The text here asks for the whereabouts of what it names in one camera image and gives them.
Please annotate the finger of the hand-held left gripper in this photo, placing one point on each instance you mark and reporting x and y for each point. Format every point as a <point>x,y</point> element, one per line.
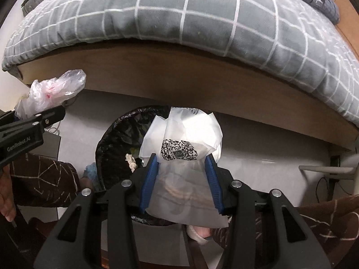
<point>50,116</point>
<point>7,116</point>

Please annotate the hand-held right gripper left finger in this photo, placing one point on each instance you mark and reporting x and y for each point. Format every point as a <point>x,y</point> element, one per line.
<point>148,185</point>

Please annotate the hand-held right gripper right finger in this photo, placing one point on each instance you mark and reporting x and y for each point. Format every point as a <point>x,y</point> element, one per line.
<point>213,185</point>

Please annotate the clear plastic bag red print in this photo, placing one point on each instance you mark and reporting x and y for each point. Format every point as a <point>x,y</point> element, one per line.
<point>56,86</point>

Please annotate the waste bin with black liner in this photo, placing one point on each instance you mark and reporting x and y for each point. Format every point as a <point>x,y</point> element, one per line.
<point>117,145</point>

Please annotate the translucent white printed bag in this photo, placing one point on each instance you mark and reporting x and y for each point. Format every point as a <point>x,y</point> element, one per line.
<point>190,126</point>

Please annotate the person's left hand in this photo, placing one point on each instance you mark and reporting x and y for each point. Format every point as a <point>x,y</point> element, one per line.
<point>7,193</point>

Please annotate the crumpled beige tissue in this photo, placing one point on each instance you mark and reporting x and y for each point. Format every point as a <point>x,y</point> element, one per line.
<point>131,162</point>

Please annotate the person's right fluffy blue slipper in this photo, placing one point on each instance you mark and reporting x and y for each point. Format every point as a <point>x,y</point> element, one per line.
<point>200,232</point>

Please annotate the person's fluffy blue slipper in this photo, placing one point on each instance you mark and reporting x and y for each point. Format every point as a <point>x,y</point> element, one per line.
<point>90,172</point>
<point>200,232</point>

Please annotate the person's left fluffy blue slipper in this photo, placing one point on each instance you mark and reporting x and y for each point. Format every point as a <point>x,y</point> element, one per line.
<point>90,172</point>

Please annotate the person's right leg brown pants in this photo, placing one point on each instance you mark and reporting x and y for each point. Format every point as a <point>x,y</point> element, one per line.
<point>322,215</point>

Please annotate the white desk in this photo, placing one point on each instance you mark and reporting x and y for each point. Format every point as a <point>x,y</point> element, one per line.
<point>328,171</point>

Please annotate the grey checked bed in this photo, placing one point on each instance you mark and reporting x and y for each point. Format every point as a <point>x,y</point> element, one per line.
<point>168,70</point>

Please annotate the grey checked mattress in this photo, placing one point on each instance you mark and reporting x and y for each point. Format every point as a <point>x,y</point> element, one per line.
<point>196,14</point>

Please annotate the black wall socket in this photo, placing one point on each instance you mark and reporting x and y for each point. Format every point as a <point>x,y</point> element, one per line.
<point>335,161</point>

